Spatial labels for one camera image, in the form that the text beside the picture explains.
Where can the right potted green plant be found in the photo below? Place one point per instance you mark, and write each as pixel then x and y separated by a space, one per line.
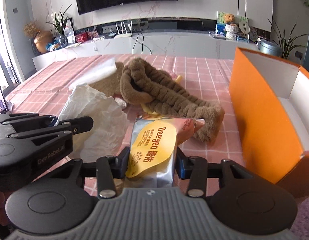
pixel 286 41

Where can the potted green plant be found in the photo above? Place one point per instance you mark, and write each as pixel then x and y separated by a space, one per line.
pixel 286 41
pixel 60 22

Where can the left potted green plant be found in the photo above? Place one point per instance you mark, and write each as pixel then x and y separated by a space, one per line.
pixel 60 22

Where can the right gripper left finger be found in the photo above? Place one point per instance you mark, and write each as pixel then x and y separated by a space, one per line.
pixel 109 172

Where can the grey metal trash bin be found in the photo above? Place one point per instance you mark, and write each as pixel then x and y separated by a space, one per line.
pixel 270 48

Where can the pink white knitted cloth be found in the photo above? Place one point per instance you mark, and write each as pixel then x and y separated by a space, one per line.
pixel 121 102

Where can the white tissue paper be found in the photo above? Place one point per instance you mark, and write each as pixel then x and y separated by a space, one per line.
pixel 109 123

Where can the brown plush scarf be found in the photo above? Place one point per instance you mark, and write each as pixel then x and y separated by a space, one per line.
pixel 139 83

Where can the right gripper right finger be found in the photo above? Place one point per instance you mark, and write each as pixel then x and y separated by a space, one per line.
pixel 196 170

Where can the brown teddy bear figure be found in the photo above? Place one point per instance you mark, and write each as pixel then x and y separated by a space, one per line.
pixel 231 27

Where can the red box on cabinet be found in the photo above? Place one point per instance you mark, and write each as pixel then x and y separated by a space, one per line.
pixel 81 37

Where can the copper round vase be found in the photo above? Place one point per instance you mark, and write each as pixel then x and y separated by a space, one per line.
pixel 42 39

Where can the round paper fan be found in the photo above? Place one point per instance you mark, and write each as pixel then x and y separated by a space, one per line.
pixel 244 29

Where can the white marble tv cabinet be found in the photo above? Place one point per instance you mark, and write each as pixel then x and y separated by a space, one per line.
pixel 152 43

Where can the silver yellow wipes packet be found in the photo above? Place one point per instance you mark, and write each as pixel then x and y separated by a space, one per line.
pixel 153 148

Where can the colourful picture board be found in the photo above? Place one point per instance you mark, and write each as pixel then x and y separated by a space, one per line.
pixel 220 25

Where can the white wifi router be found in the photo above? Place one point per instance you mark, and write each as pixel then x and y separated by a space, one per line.
pixel 123 29

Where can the orange cardboard box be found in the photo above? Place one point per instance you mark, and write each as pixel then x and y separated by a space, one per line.
pixel 270 97

